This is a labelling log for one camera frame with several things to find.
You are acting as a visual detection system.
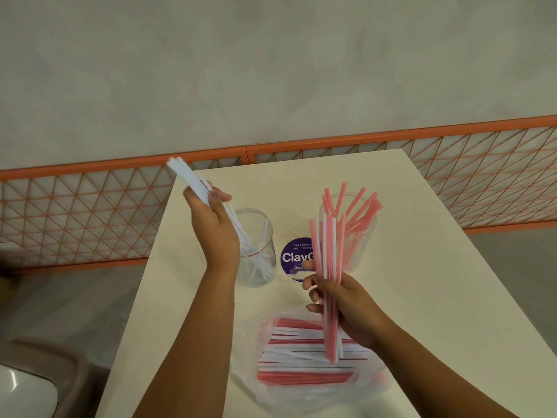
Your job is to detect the orange lattice fence panel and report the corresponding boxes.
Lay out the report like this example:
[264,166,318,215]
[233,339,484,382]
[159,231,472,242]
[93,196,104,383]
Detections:
[247,115,557,235]
[0,145,249,275]

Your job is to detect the beige chair with white seat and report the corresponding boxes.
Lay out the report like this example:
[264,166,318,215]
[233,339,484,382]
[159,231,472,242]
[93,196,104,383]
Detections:
[0,339,92,418]

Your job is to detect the clear jar with pink straws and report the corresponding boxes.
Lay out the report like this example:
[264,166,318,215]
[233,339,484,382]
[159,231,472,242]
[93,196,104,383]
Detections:
[320,193,378,275]

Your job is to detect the round purple sticker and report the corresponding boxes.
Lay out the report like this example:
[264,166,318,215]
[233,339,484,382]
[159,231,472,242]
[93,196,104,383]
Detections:
[280,237,316,283]

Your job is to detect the clear plastic bag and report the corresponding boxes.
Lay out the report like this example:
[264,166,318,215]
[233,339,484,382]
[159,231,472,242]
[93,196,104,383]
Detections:
[230,311,392,412]

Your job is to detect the person's left forearm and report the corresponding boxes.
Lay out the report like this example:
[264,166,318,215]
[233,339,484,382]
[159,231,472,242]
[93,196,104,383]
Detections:
[132,268,240,418]

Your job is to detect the person's left hand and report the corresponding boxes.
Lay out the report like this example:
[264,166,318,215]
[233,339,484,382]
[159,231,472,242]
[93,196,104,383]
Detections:
[182,180,243,275]

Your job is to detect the person's right forearm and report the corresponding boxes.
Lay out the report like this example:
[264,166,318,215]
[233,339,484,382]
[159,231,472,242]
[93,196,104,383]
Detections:
[373,320,521,418]

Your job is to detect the bundle of straws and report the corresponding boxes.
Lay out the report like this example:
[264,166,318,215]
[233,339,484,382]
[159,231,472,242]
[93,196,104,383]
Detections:
[309,214,347,365]

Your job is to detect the pile of mixed straws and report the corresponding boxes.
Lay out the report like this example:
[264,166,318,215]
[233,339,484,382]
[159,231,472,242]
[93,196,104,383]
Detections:
[256,317,371,386]

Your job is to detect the handful of white straws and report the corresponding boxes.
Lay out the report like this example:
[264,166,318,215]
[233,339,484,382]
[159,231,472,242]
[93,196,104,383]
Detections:
[167,156,251,248]

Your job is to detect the clear jar with white straws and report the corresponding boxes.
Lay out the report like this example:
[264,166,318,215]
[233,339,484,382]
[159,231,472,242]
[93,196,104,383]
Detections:
[226,207,277,287]

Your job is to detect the person's right hand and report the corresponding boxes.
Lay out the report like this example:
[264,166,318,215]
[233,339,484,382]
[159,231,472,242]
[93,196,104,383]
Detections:
[301,261,396,352]

